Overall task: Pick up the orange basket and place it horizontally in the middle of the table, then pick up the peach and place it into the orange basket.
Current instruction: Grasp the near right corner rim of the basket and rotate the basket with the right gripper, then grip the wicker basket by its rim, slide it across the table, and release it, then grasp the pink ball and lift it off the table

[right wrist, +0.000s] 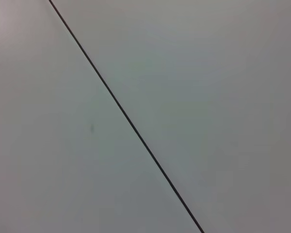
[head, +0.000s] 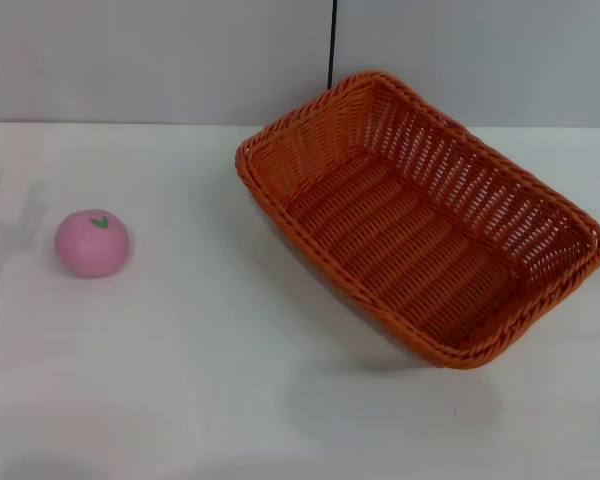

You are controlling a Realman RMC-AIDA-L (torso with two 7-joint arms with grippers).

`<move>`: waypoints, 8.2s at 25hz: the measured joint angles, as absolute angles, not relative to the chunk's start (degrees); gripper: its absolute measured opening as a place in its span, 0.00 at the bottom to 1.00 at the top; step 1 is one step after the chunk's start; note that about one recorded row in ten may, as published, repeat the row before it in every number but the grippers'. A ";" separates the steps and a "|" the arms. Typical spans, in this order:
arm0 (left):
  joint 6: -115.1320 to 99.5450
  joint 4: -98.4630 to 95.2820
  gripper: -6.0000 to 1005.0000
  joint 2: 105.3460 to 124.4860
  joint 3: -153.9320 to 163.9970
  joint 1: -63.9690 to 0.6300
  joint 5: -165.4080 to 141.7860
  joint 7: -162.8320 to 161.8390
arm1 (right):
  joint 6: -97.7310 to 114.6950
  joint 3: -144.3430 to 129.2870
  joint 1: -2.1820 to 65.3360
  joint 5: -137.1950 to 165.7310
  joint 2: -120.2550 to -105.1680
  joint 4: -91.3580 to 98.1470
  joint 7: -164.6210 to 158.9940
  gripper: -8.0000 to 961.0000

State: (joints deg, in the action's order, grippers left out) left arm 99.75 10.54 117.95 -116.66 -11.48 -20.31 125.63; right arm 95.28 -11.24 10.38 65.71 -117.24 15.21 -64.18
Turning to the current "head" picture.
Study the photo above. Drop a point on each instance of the orange woven plastic basket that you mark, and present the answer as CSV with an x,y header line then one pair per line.
x,y
405,235

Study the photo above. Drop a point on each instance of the pink peach toy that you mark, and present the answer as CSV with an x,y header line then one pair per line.
x,y
90,247

